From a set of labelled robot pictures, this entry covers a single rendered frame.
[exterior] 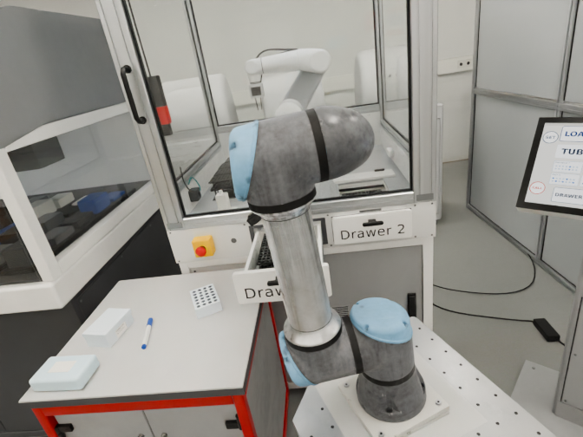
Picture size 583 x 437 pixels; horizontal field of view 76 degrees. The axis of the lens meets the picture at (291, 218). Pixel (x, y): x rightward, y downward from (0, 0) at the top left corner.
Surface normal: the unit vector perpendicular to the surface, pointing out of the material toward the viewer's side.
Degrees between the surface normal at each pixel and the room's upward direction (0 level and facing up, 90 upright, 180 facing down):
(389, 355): 89
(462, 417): 0
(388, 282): 90
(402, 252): 90
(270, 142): 56
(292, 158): 86
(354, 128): 64
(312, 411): 0
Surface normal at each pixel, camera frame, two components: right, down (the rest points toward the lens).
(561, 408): -0.66, 0.39
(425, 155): -0.05, 0.41
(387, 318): -0.07, -0.92
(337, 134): 0.26, -0.02
